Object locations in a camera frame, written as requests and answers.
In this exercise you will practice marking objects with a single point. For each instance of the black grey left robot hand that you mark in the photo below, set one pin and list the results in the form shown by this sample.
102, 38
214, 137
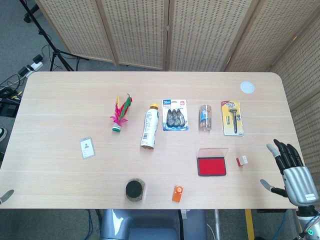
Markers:
6, 195

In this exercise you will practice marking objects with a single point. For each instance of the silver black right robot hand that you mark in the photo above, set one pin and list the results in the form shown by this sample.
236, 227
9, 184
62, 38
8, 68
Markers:
297, 182

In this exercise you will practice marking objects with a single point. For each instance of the white stamp with red base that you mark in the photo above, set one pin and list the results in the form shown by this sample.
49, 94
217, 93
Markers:
243, 160

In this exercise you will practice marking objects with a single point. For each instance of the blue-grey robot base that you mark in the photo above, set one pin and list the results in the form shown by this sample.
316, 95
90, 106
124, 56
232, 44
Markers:
150, 225

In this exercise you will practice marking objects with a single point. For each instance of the red ink pad clear lid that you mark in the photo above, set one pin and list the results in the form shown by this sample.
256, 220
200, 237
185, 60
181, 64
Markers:
212, 167

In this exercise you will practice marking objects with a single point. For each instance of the razor in yellow blister pack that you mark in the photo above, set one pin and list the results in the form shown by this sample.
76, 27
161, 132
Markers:
233, 117

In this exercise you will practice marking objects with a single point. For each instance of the black floor equipment box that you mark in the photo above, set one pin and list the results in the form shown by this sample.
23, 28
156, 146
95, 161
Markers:
8, 107

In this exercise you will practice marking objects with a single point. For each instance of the white table leg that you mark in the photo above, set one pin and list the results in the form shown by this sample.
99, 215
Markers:
217, 225

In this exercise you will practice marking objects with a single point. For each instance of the ID badge card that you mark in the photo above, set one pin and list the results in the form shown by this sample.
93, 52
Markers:
87, 148

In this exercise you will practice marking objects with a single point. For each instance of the clear plastic jar with sticks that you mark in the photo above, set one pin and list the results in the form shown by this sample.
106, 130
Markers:
205, 117

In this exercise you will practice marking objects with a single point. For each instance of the glass jar with black lid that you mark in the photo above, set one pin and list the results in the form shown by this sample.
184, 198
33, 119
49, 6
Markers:
135, 190

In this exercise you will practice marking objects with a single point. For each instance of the pink green feather shuttlecock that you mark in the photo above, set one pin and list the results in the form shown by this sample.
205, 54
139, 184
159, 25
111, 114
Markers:
117, 127

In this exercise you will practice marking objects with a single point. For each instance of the white power strip with plugs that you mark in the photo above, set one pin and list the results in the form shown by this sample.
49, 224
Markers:
35, 66

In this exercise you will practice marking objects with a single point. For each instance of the blue correction tape blister pack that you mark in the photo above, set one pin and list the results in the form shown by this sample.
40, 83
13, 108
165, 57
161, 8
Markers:
175, 117

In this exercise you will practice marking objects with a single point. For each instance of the white bottle with yellow cap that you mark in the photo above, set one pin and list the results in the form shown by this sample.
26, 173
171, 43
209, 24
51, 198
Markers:
150, 125

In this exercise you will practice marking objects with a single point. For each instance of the black tripod stand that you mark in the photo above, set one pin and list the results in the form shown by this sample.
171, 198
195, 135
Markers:
46, 37

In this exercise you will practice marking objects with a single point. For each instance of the wooden woven folding screen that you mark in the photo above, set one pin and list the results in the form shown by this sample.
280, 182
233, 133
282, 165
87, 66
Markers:
137, 30

